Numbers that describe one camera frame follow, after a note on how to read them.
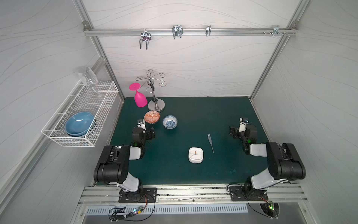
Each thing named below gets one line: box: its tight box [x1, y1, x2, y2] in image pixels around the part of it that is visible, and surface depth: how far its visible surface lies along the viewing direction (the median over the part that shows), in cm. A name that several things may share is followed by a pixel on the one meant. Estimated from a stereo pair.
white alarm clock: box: [188, 147, 204, 164], surface depth 88 cm
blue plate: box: [65, 112, 95, 137], surface depth 62 cm
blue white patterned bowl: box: [162, 114, 179, 130], surface depth 104 cm
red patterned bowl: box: [144, 110, 161, 125], surface depth 107 cm
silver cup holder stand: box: [135, 69, 167, 112], surface depth 101 cm
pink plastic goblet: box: [128, 82, 148, 108], surface depth 97 cm
